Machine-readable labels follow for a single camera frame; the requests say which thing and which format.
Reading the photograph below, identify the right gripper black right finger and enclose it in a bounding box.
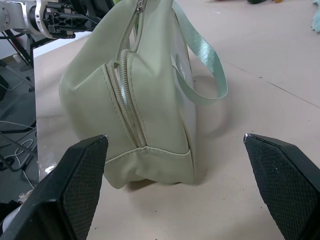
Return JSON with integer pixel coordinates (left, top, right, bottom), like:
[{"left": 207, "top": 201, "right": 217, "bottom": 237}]
[{"left": 243, "top": 133, "right": 320, "bottom": 240}]

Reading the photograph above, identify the finger of the black lattice left gripper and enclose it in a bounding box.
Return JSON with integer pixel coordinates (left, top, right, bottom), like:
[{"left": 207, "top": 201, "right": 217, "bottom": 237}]
[{"left": 55, "top": 12, "right": 102, "bottom": 33}]

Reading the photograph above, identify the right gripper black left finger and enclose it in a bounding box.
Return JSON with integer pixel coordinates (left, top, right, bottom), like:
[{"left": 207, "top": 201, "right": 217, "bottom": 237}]
[{"left": 0, "top": 134, "right": 110, "bottom": 240}]

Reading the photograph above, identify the pale green zippered bag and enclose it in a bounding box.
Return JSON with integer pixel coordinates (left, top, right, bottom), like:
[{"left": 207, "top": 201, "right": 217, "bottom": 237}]
[{"left": 58, "top": 0, "right": 229, "bottom": 192}]

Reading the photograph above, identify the white rounded object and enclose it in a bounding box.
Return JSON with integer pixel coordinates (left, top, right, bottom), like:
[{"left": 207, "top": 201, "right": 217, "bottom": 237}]
[{"left": 0, "top": 189, "right": 35, "bottom": 232}]

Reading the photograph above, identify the teal plush toy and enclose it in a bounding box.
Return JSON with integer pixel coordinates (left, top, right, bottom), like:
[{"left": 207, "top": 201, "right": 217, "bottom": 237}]
[{"left": 309, "top": 0, "right": 320, "bottom": 34}]

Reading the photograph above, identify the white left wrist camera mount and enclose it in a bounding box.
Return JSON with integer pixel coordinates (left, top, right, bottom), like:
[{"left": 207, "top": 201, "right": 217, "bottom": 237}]
[{"left": 34, "top": 0, "right": 55, "bottom": 39}]

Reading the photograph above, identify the black metal stand frame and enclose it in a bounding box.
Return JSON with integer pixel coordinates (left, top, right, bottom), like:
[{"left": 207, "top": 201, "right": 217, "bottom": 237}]
[{"left": 0, "top": 29, "right": 36, "bottom": 94}]

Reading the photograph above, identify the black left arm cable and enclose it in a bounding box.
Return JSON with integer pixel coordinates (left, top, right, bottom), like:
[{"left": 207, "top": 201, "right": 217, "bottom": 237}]
[{"left": 0, "top": 29, "right": 32, "bottom": 43}]

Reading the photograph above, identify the white floor cable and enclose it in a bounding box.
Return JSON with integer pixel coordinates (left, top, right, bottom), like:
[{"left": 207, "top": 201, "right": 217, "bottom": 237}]
[{"left": 0, "top": 120, "right": 39, "bottom": 191}]

